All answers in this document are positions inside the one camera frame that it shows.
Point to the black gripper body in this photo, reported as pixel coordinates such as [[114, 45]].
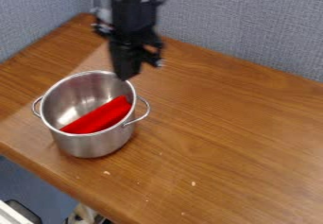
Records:
[[131, 24]]

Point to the red block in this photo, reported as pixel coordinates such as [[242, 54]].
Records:
[[102, 118]]

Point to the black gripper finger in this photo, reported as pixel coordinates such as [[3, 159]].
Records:
[[125, 61], [151, 55]]

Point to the white black object under table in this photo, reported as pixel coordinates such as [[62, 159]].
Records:
[[85, 215]]

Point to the stainless steel pot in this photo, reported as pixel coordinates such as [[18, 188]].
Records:
[[74, 97]]

